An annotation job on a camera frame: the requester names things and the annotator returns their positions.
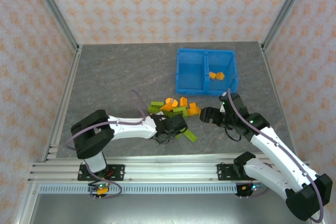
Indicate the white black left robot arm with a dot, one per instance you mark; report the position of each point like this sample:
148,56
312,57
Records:
131,127

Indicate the aluminium outer frame bar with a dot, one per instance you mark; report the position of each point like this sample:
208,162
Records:
25,208

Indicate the aluminium frame post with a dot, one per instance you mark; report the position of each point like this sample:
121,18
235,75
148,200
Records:
53,7
287,7

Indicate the orange lego brick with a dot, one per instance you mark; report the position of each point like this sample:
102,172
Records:
183,101
166,107
212,75
194,109
220,76

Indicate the blue two-compartment plastic bin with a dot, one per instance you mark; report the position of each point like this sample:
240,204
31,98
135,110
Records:
191,77

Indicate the round orange lego piece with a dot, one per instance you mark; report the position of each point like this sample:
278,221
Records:
168,102

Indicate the aluminium table side rail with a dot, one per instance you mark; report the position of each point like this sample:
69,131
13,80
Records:
271,77
63,103

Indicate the wide aluminium base rail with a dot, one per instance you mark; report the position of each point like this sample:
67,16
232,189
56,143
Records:
170,169

